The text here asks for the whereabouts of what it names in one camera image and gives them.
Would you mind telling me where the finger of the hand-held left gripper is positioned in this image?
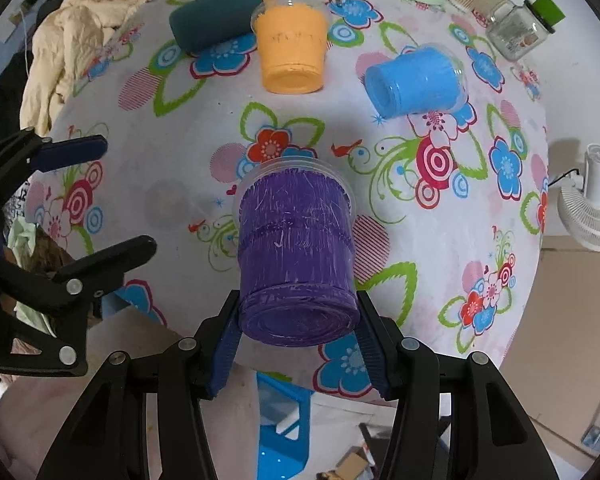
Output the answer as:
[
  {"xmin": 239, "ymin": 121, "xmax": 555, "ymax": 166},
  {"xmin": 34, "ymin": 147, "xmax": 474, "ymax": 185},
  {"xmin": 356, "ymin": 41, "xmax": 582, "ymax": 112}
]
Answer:
[
  {"xmin": 0, "ymin": 129, "xmax": 109, "ymax": 221},
  {"xmin": 0, "ymin": 235, "xmax": 159, "ymax": 377}
]

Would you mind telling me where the metal bracket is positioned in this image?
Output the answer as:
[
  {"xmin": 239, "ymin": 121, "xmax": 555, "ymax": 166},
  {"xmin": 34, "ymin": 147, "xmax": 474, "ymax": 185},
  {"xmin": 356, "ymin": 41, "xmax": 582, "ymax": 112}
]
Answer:
[{"xmin": 577, "ymin": 422, "xmax": 600, "ymax": 448}]

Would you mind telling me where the dark cloth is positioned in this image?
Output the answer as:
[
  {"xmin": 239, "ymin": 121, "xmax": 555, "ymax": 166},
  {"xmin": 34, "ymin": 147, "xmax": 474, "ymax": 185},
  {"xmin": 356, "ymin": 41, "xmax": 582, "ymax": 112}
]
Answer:
[{"xmin": 0, "ymin": 57, "xmax": 33, "ymax": 133}]

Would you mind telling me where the floral tablecloth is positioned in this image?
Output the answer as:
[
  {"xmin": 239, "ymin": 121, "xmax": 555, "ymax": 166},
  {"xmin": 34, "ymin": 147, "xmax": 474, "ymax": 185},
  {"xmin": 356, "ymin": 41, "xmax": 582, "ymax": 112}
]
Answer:
[{"xmin": 17, "ymin": 0, "xmax": 551, "ymax": 406}]

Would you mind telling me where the white electric fan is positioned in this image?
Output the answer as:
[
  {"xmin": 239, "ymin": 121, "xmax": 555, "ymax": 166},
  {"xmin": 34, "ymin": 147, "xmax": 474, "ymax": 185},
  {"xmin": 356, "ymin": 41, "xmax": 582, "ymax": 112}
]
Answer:
[{"xmin": 557, "ymin": 143, "xmax": 600, "ymax": 252}]

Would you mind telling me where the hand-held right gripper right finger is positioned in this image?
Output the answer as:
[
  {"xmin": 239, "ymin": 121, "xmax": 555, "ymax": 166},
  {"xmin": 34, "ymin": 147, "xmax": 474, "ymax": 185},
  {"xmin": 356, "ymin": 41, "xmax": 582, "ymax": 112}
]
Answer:
[{"xmin": 354, "ymin": 291, "xmax": 566, "ymax": 480}]

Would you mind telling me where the orange cup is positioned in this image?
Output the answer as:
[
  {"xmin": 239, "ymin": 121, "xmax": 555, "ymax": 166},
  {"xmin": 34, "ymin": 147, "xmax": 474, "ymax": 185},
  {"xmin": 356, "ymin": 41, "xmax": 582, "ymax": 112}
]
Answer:
[{"xmin": 250, "ymin": 0, "xmax": 329, "ymax": 95}]

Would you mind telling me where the beige quilt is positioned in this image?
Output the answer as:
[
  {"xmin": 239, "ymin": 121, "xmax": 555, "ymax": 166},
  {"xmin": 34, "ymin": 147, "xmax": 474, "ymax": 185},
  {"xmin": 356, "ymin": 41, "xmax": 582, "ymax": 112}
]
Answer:
[{"xmin": 19, "ymin": 0, "xmax": 165, "ymax": 136}]

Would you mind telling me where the dark teal cup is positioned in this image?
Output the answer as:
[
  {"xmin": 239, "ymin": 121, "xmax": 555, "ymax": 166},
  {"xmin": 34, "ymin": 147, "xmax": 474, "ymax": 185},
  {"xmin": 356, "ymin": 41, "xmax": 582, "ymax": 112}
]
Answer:
[{"xmin": 169, "ymin": 0, "xmax": 276, "ymax": 57}]

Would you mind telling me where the purple cup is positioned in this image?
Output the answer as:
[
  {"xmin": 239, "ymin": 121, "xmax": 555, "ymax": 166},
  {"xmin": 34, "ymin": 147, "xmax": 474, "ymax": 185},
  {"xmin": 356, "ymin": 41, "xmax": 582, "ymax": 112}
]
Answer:
[{"xmin": 232, "ymin": 156, "xmax": 363, "ymax": 348}]

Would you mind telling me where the blue cup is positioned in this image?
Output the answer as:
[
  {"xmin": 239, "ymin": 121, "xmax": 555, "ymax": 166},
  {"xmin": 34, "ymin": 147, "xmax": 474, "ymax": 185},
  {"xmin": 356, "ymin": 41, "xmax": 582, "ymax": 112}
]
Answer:
[{"xmin": 363, "ymin": 42, "xmax": 470, "ymax": 120}]

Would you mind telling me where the light green cloth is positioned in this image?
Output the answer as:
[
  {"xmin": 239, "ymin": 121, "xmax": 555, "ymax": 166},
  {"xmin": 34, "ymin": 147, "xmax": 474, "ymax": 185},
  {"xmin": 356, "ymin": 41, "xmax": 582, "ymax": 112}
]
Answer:
[{"xmin": 7, "ymin": 221, "xmax": 48, "ymax": 333}]

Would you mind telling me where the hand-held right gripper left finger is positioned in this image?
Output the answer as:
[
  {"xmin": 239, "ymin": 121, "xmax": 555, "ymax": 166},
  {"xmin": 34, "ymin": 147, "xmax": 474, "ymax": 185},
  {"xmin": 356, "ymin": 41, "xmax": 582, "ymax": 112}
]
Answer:
[{"xmin": 35, "ymin": 291, "xmax": 242, "ymax": 480}]

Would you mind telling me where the glass jar with green lid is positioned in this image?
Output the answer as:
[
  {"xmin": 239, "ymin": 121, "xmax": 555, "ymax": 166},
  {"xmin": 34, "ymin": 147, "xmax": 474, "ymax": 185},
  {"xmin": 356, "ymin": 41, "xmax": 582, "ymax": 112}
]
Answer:
[{"xmin": 486, "ymin": 0, "xmax": 566, "ymax": 63}]

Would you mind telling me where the blue plastic stool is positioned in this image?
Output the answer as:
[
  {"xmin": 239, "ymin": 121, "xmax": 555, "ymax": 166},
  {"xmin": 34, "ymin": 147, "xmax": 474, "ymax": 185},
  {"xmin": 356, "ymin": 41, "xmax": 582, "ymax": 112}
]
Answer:
[{"xmin": 256, "ymin": 372, "xmax": 313, "ymax": 480}]

